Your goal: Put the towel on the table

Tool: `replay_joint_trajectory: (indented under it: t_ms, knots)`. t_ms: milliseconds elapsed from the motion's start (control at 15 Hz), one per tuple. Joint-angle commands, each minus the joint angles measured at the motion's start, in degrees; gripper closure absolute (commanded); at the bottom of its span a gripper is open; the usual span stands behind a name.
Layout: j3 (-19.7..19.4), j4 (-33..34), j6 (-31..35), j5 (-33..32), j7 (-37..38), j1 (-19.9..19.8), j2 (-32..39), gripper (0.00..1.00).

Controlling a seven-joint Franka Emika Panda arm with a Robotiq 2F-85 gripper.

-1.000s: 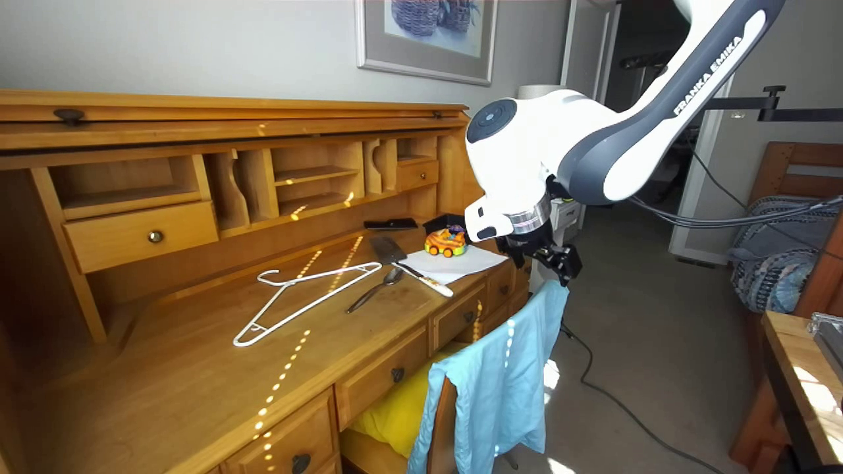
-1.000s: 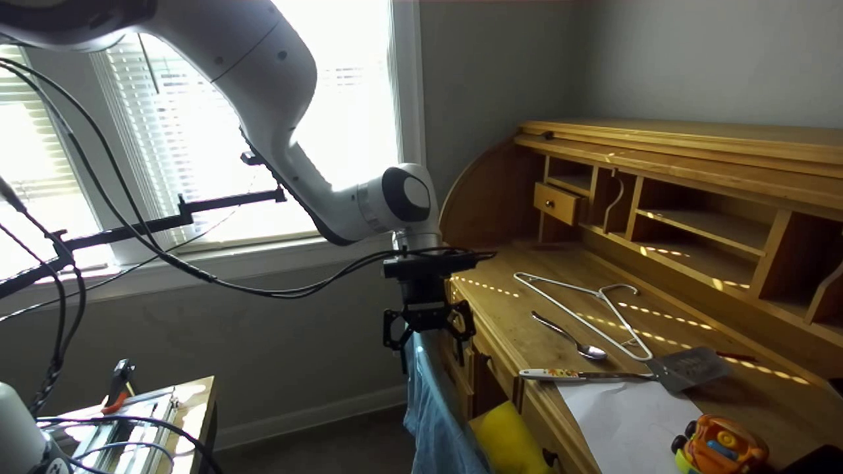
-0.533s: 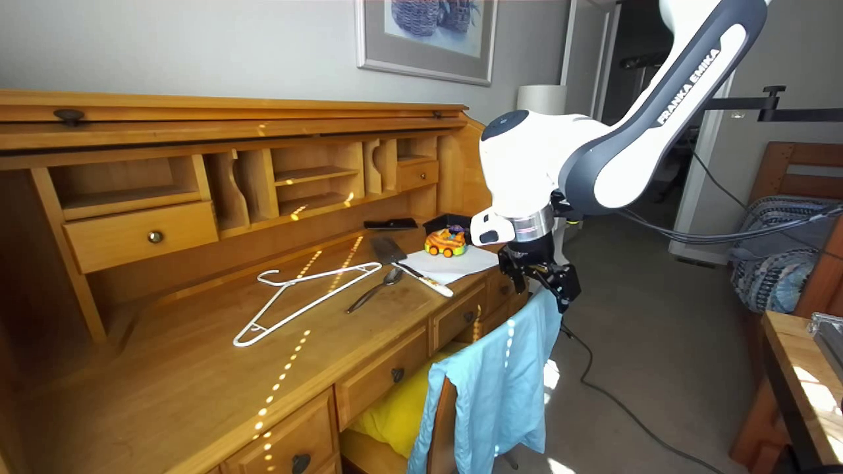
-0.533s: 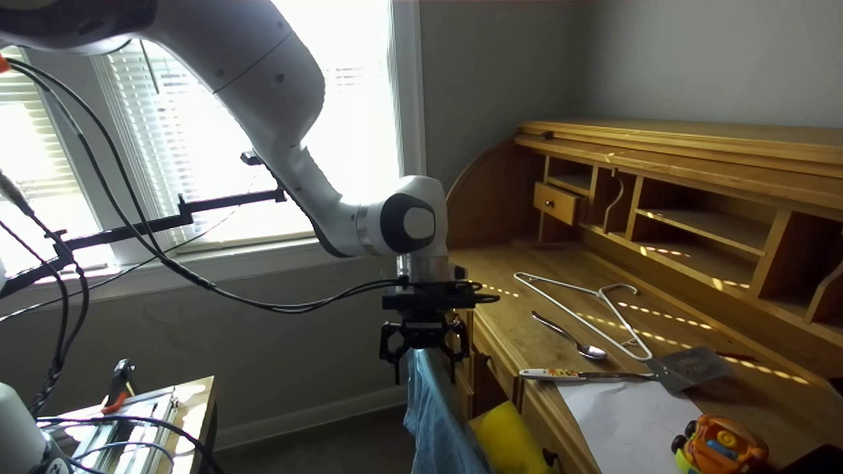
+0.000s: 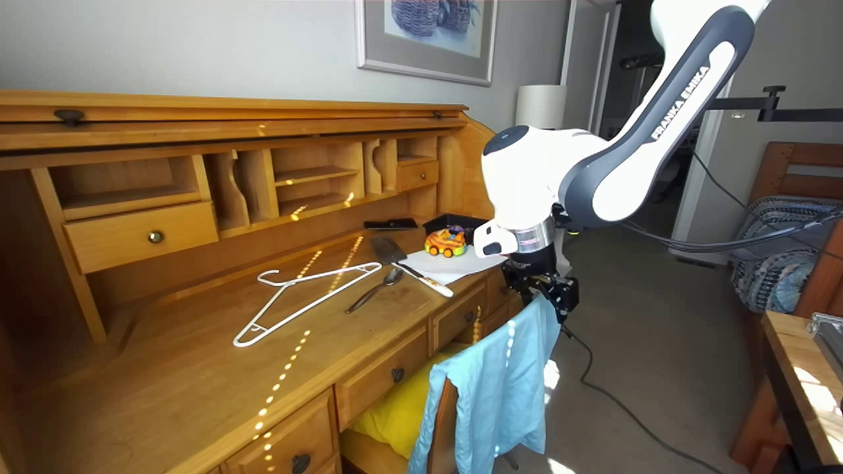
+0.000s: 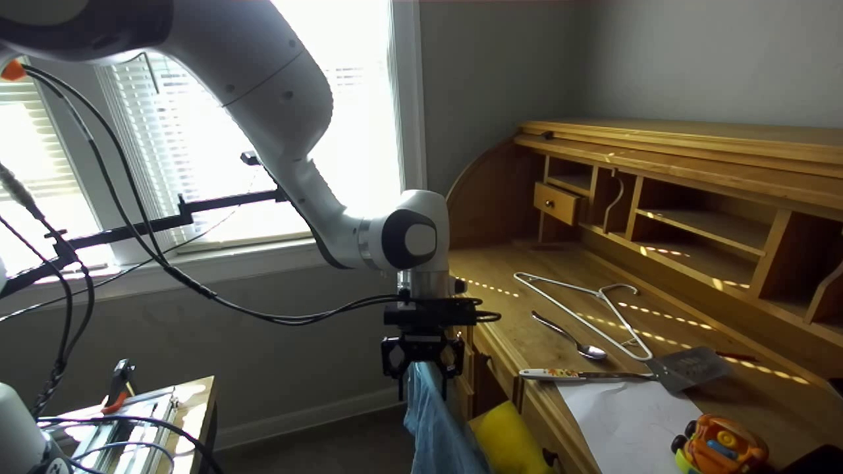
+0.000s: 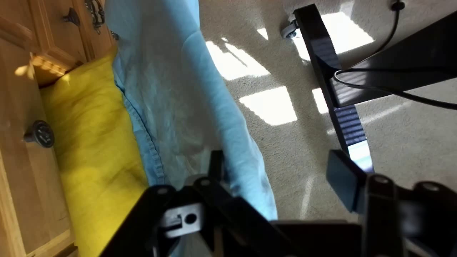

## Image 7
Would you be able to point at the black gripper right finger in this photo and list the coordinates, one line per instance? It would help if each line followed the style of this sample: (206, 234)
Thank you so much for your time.
(375, 199)

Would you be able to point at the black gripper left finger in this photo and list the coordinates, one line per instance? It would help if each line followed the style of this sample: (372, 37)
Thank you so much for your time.
(232, 228)

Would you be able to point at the light blue towel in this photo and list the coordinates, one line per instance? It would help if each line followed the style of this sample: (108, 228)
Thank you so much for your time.
(178, 101)

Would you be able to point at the black table leg stand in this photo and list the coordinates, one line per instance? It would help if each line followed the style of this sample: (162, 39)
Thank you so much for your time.
(425, 58)

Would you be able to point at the yellow chair cushion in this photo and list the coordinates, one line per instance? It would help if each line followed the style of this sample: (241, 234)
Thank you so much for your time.
(96, 151)

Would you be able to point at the wooden roll-top desk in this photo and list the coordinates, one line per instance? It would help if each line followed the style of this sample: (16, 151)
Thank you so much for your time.
(41, 42)

